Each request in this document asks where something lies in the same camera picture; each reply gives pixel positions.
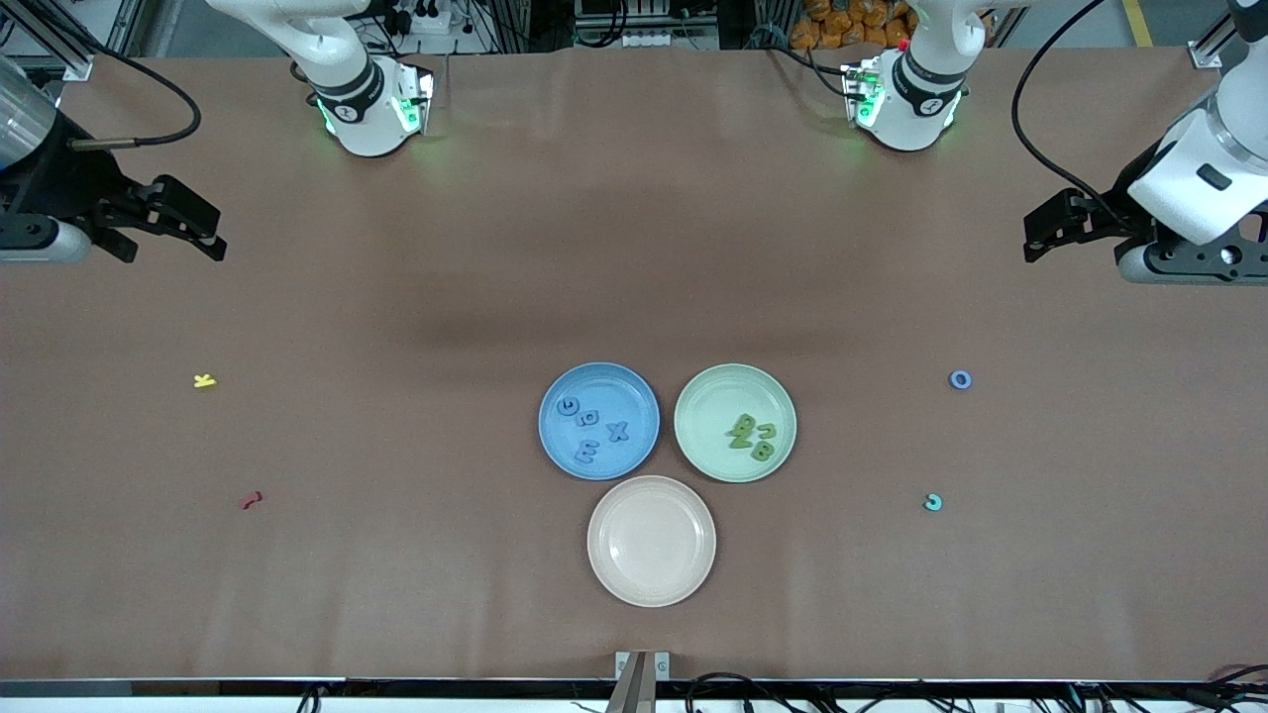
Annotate orange packaged items pile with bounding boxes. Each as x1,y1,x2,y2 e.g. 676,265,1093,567
791,0,917,51

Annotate white power strip black plugs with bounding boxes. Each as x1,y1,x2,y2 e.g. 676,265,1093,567
391,0,452,36

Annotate green round plate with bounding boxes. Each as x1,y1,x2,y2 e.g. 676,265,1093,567
674,362,797,484

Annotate brown table cover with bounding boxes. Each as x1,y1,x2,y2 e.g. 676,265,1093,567
0,45,1268,684

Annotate blue round plate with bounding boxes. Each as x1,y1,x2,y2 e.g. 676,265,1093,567
538,361,661,481

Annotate beige round plate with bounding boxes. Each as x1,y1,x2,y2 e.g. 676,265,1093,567
586,475,717,608

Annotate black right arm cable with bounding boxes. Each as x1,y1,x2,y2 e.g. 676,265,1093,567
0,0,202,152

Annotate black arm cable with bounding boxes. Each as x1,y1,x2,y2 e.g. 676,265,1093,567
0,0,202,152
1011,0,1140,234

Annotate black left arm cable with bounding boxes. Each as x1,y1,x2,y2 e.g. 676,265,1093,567
1011,0,1140,234

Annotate aluminium frame post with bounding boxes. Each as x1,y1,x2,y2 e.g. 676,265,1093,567
0,0,95,82
1192,0,1249,68

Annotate black cable bundle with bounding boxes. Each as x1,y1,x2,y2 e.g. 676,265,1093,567
684,663,1268,713

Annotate black table edge rail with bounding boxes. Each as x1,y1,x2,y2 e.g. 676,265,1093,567
0,679,1268,700

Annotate metal bracket with post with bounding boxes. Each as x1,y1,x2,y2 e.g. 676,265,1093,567
614,650,673,713

